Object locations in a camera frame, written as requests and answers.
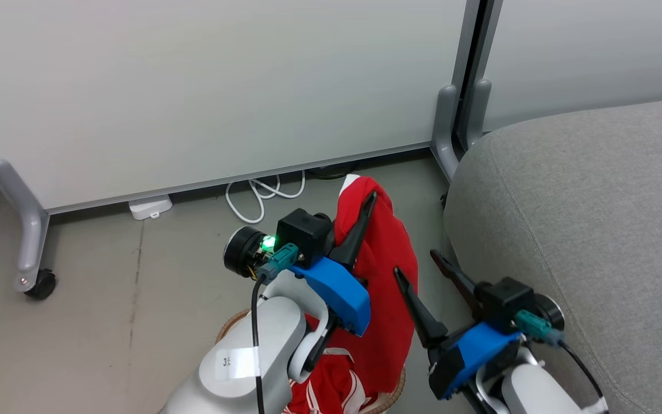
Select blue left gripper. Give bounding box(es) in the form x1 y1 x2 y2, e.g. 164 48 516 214
224 191 378 338

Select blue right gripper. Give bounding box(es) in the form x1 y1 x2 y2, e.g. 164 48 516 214
393 250 565 414

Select red garment broad white band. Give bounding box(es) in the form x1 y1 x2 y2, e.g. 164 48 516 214
305 174 419 398

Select red garment thin white stripes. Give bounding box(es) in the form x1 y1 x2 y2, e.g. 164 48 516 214
284 347 369 414

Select round wicker laundry basket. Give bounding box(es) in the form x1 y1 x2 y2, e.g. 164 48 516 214
216 309 407 414

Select grey partition foot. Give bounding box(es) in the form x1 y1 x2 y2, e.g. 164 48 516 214
431 85 461 182
462 78 492 154

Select grey fabric sofa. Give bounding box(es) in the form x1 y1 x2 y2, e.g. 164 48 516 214
443 97 662 414

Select white power adapter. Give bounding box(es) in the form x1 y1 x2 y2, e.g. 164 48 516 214
129 194 174 221

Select wide white partition panel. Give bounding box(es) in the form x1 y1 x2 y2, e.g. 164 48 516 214
0 0 484 216

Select narrow white partition panel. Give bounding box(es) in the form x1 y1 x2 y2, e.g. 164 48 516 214
469 0 662 134

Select black caster wheel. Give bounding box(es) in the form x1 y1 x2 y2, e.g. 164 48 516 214
24 269 57 301

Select grey partition leg with caster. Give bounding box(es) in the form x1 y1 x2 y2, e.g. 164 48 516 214
0 159 51 293

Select black floor cable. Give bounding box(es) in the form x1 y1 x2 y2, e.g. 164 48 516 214
305 162 361 181

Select left arm cable teal plug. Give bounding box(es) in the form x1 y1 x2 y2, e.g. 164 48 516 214
251 243 300 414

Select arm cable teal plug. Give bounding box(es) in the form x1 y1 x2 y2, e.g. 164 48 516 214
515 309 605 403
251 243 300 414

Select right arm cable teal plug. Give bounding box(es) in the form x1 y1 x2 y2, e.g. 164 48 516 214
515 309 605 403

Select white coiled cable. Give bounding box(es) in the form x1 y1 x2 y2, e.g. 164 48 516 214
225 170 307 225

